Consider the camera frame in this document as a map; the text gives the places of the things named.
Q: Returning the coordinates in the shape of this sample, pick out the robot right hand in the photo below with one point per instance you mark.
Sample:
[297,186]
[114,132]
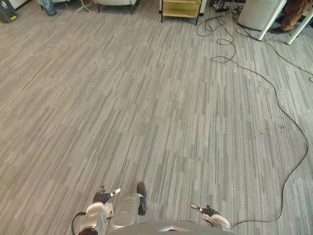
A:
[207,210]

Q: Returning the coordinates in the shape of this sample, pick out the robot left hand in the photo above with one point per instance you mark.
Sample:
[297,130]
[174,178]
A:
[102,196]

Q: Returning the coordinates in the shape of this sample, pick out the robot silver leg dark foot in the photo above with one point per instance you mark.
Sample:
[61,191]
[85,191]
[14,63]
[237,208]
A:
[129,208]

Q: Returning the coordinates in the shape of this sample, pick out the chrome star chair base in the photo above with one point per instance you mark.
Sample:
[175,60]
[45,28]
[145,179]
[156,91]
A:
[84,7]

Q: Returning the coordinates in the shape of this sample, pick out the white armchair dark legs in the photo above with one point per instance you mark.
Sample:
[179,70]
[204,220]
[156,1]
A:
[115,2]

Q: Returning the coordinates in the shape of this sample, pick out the white table leg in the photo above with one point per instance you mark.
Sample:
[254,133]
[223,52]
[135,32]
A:
[299,27]
[272,20]

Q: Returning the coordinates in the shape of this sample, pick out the grey trash bin yellow pedal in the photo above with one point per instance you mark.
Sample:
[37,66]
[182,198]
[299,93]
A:
[7,11]

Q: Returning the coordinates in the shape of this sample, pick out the person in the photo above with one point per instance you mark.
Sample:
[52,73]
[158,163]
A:
[292,14]

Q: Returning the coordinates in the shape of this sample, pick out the yellow shelf cart black frame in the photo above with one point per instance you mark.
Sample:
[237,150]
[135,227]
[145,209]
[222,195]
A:
[181,8]

